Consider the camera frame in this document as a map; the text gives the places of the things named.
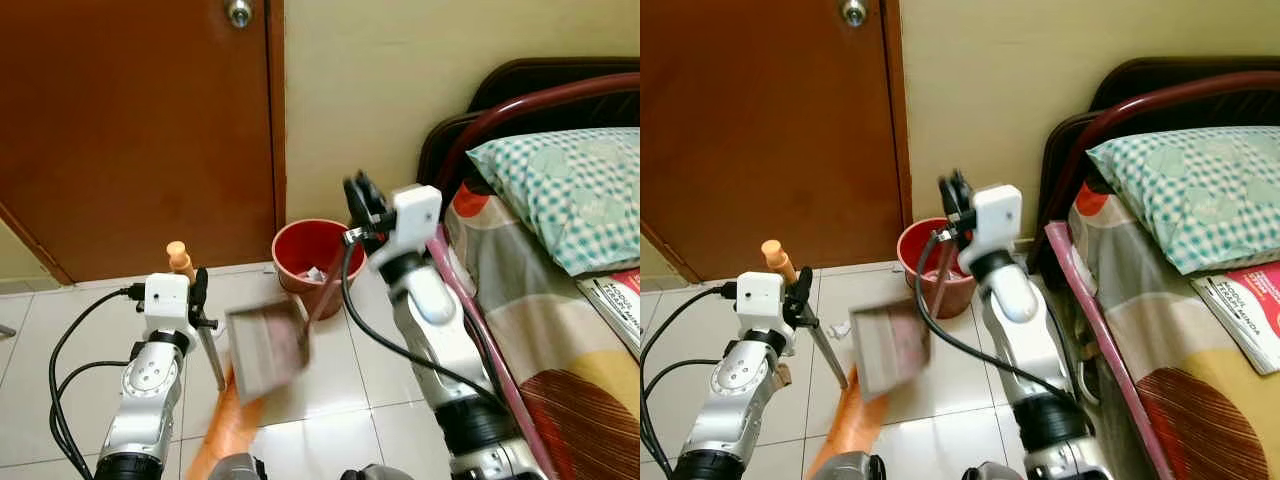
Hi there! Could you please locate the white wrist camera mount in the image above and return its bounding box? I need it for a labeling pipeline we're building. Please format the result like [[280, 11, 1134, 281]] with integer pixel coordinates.
[[143, 272, 194, 337], [968, 184, 1024, 265], [384, 184, 444, 267], [735, 271, 785, 337]]

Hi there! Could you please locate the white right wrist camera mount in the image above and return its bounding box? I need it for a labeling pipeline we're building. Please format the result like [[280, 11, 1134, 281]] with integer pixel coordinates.
[[968, 184, 1024, 265], [384, 184, 444, 267]]

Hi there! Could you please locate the red and white magazine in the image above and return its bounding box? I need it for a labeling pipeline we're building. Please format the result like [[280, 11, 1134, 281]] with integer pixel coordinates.
[[577, 267, 641, 357], [1189, 261, 1280, 377]]

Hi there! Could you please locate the pink bed side rail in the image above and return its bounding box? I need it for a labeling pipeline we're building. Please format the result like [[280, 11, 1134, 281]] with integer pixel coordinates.
[[429, 224, 558, 480], [1044, 221, 1178, 480]]

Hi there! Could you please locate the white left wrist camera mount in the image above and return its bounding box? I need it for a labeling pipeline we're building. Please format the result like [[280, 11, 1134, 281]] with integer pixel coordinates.
[[143, 272, 194, 337], [735, 271, 785, 337]]

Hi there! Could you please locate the brown wooden door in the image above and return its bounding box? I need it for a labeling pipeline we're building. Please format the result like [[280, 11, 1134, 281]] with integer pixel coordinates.
[[640, 0, 914, 284], [0, 0, 287, 287]]

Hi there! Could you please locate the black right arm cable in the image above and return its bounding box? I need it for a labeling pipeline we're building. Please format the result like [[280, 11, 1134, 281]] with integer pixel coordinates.
[[339, 232, 506, 406], [914, 232, 1086, 406]]

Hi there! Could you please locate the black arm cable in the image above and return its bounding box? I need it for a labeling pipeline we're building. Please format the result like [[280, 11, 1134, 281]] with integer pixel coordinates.
[[914, 232, 1086, 406], [640, 282, 737, 480], [339, 232, 506, 406], [47, 284, 147, 480]]

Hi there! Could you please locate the grey left robot leg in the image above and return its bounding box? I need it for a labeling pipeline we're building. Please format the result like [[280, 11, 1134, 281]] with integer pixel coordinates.
[[204, 452, 268, 480], [820, 450, 888, 480]]

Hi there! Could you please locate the patterned beige bed sheet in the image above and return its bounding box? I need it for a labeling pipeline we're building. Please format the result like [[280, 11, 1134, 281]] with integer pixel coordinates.
[[441, 180, 641, 480], [1066, 183, 1280, 480]]

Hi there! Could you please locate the red plastic bucket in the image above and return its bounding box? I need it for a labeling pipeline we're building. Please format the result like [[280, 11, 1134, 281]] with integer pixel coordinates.
[[271, 218, 367, 322], [896, 216, 978, 320]]

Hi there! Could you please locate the grey right robot leg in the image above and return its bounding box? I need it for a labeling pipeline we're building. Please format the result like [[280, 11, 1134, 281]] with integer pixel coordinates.
[[961, 460, 1028, 480], [339, 463, 417, 480]]

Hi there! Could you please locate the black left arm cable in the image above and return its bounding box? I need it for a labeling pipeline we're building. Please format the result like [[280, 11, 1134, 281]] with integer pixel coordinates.
[[47, 284, 147, 480], [640, 282, 737, 480]]

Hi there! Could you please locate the dark brown bed headboard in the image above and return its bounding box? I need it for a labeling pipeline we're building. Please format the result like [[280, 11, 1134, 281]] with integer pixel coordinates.
[[1029, 55, 1280, 263], [417, 57, 641, 216]]

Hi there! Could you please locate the grey dustpan with red handle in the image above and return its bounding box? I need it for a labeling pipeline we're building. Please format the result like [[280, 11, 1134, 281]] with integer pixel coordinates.
[[224, 238, 353, 407], [848, 240, 956, 404]]

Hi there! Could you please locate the grey robot leg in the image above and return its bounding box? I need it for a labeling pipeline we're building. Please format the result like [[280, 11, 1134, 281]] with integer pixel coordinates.
[[339, 463, 417, 480], [820, 450, 888, 480], [204, 452, 268, 480], [961, 460, 1028, 480]]

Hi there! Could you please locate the green checkered pillow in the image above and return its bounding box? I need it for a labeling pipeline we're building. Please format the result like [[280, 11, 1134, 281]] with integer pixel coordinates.
[[465, 127, 641, 279], [1085, 126, 1280, 277]]

